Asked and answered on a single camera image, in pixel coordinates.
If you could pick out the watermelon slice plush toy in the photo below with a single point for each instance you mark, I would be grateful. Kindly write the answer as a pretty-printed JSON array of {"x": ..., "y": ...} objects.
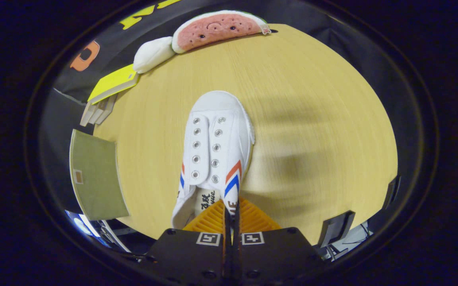
[{"x": 217, "y": 29}]

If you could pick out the beige cover book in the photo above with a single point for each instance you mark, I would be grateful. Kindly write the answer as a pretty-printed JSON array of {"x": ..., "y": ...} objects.
[{"x": 87, "y": 116}]

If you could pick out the white plush toy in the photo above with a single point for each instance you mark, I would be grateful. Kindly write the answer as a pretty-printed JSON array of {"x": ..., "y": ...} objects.
[{"x": 153, "y": 53}]

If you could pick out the white canvas shoe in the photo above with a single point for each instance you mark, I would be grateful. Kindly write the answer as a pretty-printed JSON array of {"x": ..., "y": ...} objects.
[{"x": 217, "y": 135}]

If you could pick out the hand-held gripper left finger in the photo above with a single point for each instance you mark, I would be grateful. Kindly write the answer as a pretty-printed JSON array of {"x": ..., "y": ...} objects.
[{"x": 189, "y": 254}]

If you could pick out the grey paged book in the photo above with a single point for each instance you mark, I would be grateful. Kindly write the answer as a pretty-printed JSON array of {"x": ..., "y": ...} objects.
[{"x": 98, "y": 112}]

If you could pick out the olive fabric box lid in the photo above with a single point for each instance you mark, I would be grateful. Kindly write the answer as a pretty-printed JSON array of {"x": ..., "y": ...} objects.
[{"x": 98, "y": 178}]

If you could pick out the dark flat panel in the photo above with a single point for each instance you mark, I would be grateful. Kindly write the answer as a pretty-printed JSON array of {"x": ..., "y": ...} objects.
[{"x": 336, "y": 228}]

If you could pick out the blue cover book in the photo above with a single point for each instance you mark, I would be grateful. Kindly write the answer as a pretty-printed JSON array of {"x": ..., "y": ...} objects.
[{"x": 109, "y": 106}]

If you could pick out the computer monitor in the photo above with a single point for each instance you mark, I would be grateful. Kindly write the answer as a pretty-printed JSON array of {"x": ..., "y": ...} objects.
[{"x": 82, "y": 224}]

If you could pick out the yellow cover book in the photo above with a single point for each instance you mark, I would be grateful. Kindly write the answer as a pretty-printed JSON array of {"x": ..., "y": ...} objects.
[{"x": 113, "y": 83}]

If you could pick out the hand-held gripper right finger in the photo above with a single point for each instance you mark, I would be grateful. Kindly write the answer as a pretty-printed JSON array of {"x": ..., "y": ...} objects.
[{"x": 276, "y": 254}]

